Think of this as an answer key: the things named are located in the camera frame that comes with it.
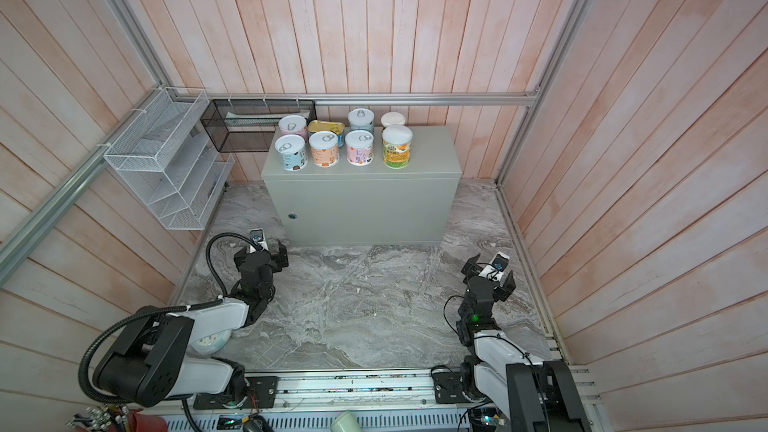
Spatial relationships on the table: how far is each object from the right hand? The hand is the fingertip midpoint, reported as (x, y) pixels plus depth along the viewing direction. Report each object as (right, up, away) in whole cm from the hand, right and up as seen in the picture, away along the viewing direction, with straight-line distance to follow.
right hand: (495, 261), depth 84 cm
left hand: (-68, +3, +6) cm, 69 cm away
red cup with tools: (-85, -25, -28) cm, 93 cm away
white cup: (-40, -32, -20) cm, 55 cm away
